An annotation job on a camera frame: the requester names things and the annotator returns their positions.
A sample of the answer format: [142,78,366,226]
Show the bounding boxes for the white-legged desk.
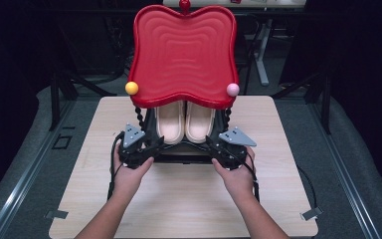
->
[162,0,307,88]

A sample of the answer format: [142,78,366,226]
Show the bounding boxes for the grey table bracket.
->
[44,209,70,220]
[299,205,324,222]

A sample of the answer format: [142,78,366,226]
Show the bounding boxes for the black metal stand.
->
[272,69,332,135]
[48,69,117,132]

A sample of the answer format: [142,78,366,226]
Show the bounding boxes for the person's left hand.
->
[112,150,155,201]

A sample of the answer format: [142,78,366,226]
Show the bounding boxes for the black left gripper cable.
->
[106,130,127,202]

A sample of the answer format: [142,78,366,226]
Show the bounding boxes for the aluminium rail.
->
[0,99,78,239]
[306,99,382,239]

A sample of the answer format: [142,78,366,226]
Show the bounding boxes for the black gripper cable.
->
[106,130,127,202]
[244,151,261,203]

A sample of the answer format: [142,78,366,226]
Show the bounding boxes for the black cable on table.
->
[296,163,319,210]

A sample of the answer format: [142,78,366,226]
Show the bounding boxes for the person's right hand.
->
[211,145,257,202]

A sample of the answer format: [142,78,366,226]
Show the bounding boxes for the red-topped black shoe rack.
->
[124,0,241,164]

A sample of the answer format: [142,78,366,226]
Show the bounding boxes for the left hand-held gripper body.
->
[116,122,158,169]

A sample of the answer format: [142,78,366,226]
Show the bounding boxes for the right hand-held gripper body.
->
[211,125,258,171]

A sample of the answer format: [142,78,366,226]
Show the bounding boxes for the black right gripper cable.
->
[244,151,261,203]

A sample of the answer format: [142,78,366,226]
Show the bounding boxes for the cream clog shoe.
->
[184,101,217,144]
[154,100,186,145]

